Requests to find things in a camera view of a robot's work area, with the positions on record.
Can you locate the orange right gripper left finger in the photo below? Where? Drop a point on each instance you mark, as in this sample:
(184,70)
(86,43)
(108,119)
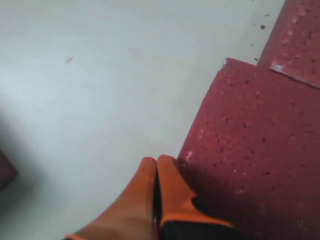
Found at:
(130,216)

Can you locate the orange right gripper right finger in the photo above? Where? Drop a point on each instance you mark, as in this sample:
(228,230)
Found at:
(180,219)

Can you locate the red brick second row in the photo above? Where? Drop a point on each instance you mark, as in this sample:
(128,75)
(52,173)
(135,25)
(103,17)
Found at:
(252,153)
(8,173)

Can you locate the red brick back row right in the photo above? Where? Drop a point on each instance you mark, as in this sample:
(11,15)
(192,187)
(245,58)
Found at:
(293,47)

